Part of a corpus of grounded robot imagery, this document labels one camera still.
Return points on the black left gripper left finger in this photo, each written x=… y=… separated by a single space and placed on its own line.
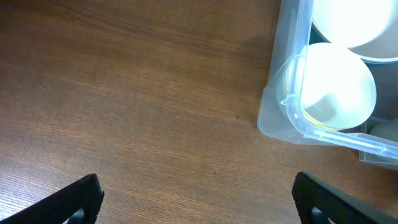
x=79 y=202

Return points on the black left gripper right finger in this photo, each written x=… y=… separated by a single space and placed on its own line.
x=319 y=202

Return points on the white plate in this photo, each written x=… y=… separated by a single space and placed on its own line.
x=338 y=89

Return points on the cream bowl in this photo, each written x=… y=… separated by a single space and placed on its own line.
x=368 y=28

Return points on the white plastic cup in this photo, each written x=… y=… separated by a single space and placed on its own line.
x=387 y=130

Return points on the yellow small bowl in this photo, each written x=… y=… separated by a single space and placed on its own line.
x=285 y=92

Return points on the clear plastic storage container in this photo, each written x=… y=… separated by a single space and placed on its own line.
x=286 y=121

